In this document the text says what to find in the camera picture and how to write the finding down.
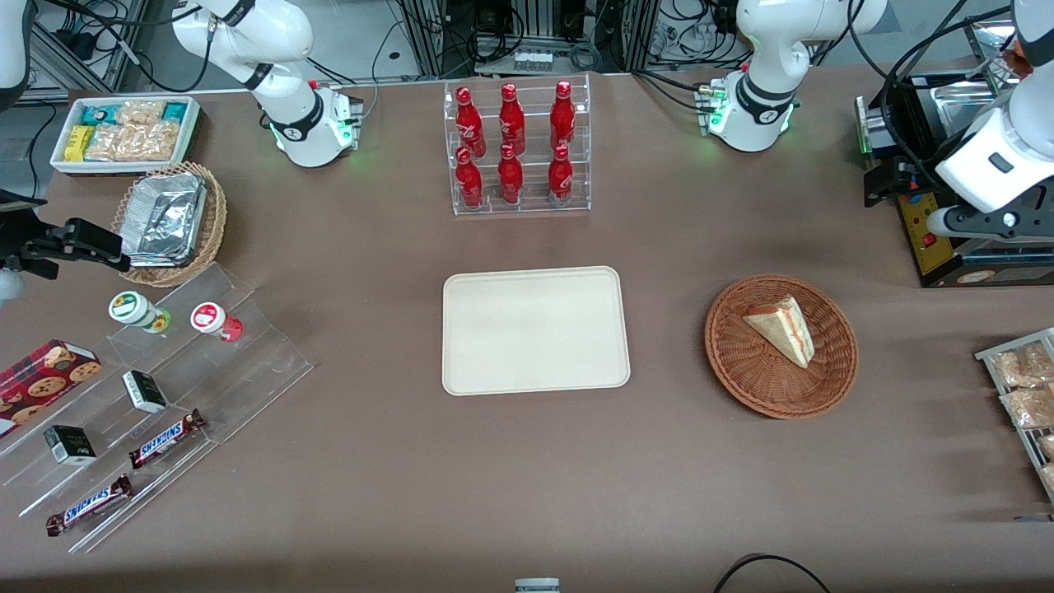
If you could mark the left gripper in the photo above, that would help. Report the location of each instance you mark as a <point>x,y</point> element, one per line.
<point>904,176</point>

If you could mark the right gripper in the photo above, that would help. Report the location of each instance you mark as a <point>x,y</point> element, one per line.
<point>23,237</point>

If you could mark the triangular sandwich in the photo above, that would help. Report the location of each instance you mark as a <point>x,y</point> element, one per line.
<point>786,329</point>

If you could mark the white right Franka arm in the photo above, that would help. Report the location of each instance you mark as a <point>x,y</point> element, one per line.
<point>288,41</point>

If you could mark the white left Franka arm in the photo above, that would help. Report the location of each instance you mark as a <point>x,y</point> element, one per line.
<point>766,49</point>

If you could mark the light wicker basket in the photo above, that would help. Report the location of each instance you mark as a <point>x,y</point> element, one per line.
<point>216,222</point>

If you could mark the brown wicker basket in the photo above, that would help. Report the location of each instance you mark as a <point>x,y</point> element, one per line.
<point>757,379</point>

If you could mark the cream plastic tray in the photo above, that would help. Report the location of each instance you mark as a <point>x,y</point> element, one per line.
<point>535,329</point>

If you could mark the aluminium foil container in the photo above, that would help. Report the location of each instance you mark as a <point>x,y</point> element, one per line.
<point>165,218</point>

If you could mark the green lid cup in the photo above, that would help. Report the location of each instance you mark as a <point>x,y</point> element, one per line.
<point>132,307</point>

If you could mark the white snack bin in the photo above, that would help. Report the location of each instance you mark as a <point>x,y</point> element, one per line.
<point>62,161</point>

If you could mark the black hot food display case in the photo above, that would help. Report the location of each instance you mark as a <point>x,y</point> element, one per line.
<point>916,226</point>

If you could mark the yellow snack packet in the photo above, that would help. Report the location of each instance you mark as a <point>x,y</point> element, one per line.
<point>78,142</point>

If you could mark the large clear cracker bag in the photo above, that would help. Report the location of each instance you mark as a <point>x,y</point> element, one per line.
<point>136,142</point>

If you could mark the teal snack packet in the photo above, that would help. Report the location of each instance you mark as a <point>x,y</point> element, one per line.
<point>96,114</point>
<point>174,111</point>

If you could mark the small clear cracker bag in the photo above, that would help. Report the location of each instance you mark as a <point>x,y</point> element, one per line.
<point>140,112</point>

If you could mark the steel food pan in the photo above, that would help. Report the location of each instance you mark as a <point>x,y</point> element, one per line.
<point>947,99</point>

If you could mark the clear bag of snacks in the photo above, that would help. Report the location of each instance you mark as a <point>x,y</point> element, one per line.
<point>1047,446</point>
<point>1025,365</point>
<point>1029,406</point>

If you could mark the red lid cup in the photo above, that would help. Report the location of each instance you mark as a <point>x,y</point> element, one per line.
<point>210,318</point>

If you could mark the red cookie box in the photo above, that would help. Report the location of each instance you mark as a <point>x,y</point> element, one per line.
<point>41,383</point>

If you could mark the small black box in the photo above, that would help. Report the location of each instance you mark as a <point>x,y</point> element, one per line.
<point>70,445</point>
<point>145,391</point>

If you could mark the clear acrylic stepped display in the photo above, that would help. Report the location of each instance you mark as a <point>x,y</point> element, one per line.
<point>247,362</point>

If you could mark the Snickers bar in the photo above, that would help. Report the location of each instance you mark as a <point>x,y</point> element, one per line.
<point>165,439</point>
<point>89,505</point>

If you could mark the red cola bottle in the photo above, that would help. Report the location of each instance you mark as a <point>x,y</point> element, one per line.
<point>510,177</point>
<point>561,177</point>
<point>469,181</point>
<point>469,119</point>
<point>511,117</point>
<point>562,115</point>

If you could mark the clear acrylic bottle rack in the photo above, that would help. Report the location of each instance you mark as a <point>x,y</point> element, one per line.
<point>531,210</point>

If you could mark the white power strip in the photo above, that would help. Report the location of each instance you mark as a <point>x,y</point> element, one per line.
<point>533,61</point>

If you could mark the small grey object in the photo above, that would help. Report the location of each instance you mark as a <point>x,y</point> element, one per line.
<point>537,586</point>

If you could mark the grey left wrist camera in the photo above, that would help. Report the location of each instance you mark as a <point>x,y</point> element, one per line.
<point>941,221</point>

